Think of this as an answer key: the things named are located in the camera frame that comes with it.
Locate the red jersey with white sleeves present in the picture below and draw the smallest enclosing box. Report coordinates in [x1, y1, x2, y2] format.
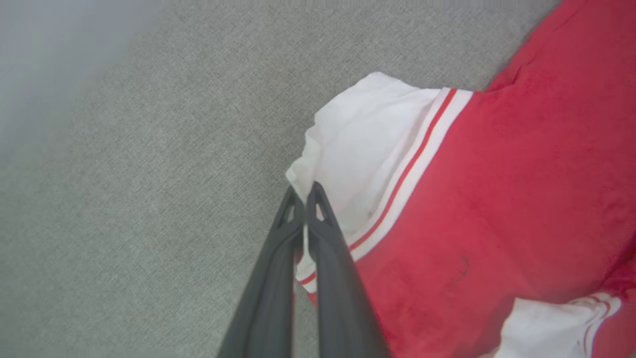
[286, 0, 636, 358]

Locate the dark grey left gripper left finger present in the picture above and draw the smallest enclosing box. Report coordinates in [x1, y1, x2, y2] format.
[217, 185, 305, 358]

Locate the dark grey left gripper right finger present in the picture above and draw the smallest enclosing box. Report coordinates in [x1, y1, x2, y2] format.
[305, 181, 393, 358]

